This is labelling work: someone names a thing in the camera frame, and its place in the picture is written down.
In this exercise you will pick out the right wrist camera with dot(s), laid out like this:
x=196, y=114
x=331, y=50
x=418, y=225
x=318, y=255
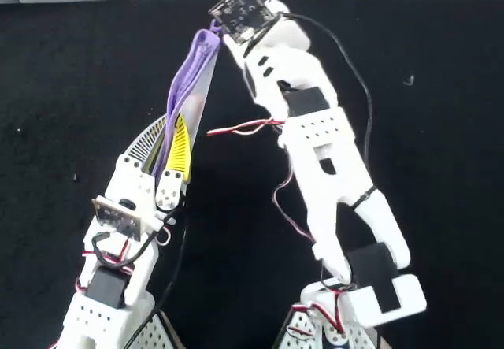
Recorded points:
x=244, y=10

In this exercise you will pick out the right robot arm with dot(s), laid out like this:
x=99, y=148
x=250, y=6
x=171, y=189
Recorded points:
x=327, y=160

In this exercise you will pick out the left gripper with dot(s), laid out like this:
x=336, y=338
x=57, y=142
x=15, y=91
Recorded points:
x=134, y=185

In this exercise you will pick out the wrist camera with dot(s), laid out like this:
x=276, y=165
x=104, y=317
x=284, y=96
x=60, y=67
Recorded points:
x=118, y=219
x=244, y=10

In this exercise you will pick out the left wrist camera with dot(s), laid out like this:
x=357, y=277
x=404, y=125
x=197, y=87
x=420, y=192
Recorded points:
x=118, y=219

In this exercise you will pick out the translucent pouch with purple zipper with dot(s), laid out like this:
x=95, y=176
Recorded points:
x=197, y=85

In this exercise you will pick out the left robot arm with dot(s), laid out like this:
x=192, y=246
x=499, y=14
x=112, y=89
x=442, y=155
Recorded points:
x=98, y=321

